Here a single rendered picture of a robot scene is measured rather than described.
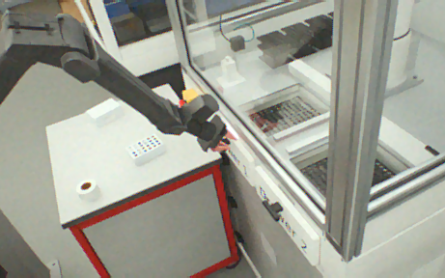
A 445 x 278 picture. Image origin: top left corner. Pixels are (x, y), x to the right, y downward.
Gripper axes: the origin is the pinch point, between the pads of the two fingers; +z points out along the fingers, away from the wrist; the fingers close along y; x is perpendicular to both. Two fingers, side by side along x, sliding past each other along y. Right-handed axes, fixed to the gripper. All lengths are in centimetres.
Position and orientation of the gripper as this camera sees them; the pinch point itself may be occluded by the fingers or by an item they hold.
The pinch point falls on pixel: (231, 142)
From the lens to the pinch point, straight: 117.9
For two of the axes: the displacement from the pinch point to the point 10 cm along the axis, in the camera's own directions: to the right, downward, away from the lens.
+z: 7.0, 3.4, 6.3
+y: 5.9, -7.6, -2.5
